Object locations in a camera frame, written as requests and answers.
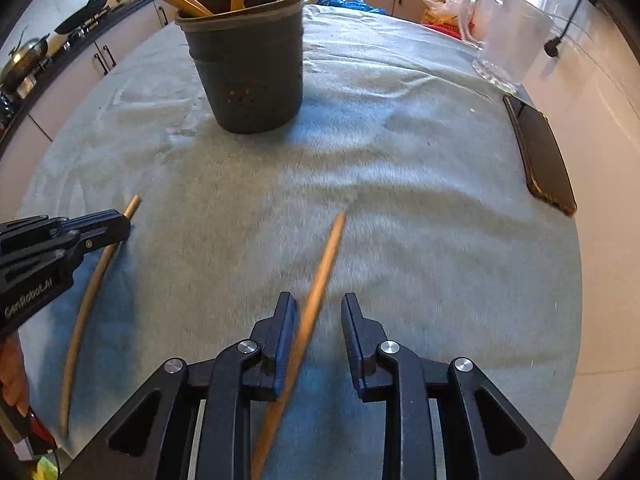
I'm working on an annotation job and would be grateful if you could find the clear glass pitcher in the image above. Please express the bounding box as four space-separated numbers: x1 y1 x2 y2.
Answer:
457 0 557 94

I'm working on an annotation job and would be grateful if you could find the metal wok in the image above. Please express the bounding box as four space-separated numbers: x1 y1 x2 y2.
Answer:
0 35 52 87

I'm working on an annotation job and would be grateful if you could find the grey blue towel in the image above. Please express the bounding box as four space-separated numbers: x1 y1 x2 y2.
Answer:
17 4 583 480

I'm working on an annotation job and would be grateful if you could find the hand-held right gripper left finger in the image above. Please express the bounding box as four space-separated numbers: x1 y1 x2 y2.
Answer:
60 292 298 480

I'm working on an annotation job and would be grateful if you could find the blue plastic bag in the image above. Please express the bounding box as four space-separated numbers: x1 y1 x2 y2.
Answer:
317 0 387 16

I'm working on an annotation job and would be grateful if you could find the person's left hand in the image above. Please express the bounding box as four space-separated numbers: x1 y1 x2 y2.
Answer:
0 332 32 417

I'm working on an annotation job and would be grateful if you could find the black perforated utensil holder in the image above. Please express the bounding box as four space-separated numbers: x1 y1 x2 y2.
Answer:
174 0 312 134

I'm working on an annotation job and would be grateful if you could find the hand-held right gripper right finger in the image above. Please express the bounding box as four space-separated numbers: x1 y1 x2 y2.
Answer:
341 294 576 480

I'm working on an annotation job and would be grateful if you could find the black power cable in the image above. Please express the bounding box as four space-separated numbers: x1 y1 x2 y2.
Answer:
542 0 591 59

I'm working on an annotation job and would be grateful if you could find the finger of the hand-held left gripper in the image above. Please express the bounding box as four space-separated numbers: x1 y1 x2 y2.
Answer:
60 210 132 254

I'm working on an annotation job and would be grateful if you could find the black smartphone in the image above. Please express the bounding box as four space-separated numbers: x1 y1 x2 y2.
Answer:
502 94 578 217

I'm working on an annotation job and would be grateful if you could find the clear plastic bag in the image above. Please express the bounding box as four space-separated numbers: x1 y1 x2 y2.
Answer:
421 0 475 40

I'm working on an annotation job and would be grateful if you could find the black frying pan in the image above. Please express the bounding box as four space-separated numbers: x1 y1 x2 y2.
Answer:
54 0 117 34

